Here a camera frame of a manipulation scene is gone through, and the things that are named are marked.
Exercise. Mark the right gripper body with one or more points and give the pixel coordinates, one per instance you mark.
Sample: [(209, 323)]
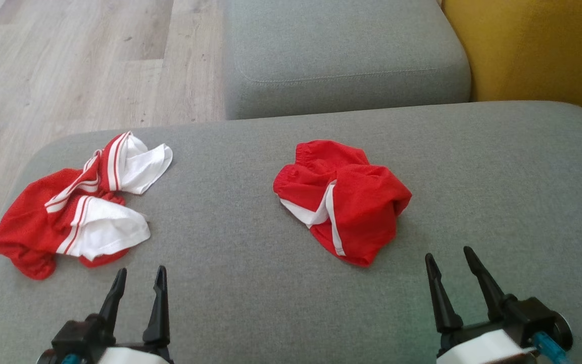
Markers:
[(518, 328)]

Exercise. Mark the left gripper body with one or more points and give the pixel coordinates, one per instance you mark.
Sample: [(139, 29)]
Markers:
[(76, 341)]

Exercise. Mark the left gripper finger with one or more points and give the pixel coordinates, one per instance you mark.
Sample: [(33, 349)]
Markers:
[(113, 296), (158, 313)]

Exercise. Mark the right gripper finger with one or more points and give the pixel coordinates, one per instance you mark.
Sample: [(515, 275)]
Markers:
[(441, 298), (484, 285)]

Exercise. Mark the red shorts wide white panels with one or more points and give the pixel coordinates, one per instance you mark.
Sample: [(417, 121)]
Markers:
[(28, 217)]

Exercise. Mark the red shorts thin white trim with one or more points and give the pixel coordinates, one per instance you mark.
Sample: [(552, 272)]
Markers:
[(367, 202)]

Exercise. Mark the large grey sofa seat cushion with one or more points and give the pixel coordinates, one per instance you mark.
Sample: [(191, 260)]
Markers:
[(250, 283)]

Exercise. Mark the yellow upholstered panel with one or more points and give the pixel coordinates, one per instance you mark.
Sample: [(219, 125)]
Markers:
[(538, 45)]

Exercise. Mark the small grey sofa cushion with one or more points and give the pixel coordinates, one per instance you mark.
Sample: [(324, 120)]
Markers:
[(341, 55)]

